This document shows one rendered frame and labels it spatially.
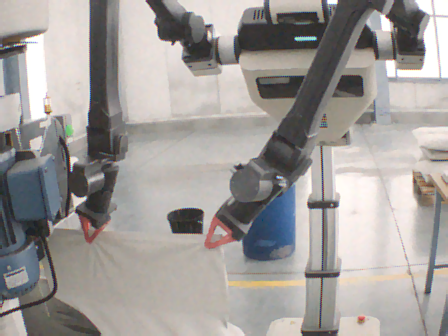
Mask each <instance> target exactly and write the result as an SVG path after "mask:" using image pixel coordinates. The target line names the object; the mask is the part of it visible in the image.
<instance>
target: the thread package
mask: <svg viewBox="0 0 448 336"><path fill-rule="evenodd" d="M48 1H49V0H0V45H1V44H2V45H1V46H4V45H7V43H12V42H15V43H16V42H21V40H23V39H29V38H32V37H35V36H39V35H41V34H44V33H45V32H46V31H48V29H49V6H48V5H49V3H48Z"/></svg>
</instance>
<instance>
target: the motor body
mask: <svg viewBox="0 0 448 336"><path fill-rule="evenodd" d="M14 155H15V149H14V146H8V145H5V146H4V147H2V148H0V301H4V300H5V301H6V300H12V299H15V298H19V297H21V296H23V295H25V294H27V293H29V292H30V291H32V290H33V289H34V288H35V286H36V285H37V284H38V282H39V279H40V278H39V277H40V274H41V271H40V265H39V261H38V258H37V254H36V250H37V249H38V247H37V246H34V241H33V238H32V236H31V235H30V234H28V233H25V230H24V225H23V222H20V223H19V222H16V220H15V219H14V216H13V215H12V214H11V209H10V205H9V201H8V195H7V191H6V186H5V176H6V173H7V171H8V170H9V169H11V167H13V166H14V165H15V157H14Z"/></svg>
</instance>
